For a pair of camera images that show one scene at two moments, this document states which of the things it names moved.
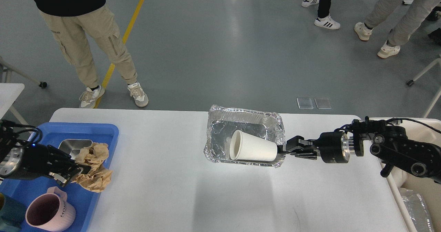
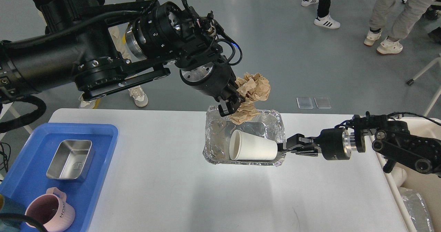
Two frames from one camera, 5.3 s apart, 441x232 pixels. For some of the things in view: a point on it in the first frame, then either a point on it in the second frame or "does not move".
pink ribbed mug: x=50 y=212 does not move
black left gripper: x=33 y=160 -> x=216 y=79
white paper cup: x=244 y=146 does not move
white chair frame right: x=410 y=82 does not move
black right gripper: x=336 y=147 does not move
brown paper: x=93 y=156 -> x=252 y=88
